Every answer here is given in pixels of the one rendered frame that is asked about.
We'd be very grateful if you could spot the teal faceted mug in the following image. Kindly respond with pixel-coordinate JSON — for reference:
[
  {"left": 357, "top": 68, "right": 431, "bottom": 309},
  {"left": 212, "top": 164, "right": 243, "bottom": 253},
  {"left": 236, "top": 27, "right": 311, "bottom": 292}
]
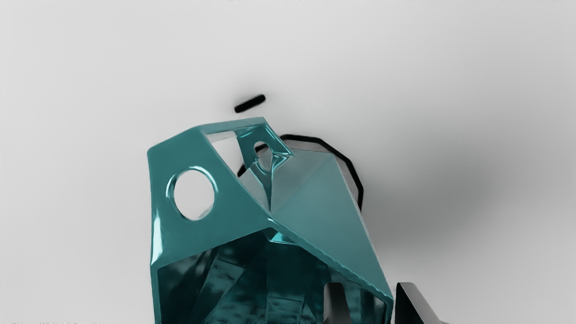
[{"left": 147, "top": 117, "right": 395, "bottom": 324}]

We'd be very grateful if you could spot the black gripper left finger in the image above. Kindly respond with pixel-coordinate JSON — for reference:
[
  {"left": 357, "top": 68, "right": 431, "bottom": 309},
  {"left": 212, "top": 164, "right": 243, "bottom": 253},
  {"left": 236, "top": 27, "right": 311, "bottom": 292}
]
[{"left": 323, "top": 282, "right": 353, "bottom": 324}]

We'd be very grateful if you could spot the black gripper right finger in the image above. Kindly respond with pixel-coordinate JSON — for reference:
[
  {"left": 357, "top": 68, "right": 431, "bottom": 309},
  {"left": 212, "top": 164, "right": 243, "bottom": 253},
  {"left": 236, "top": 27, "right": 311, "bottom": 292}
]
[{"left": 395, "top": 282, "right": 449, "bottom": 324}]

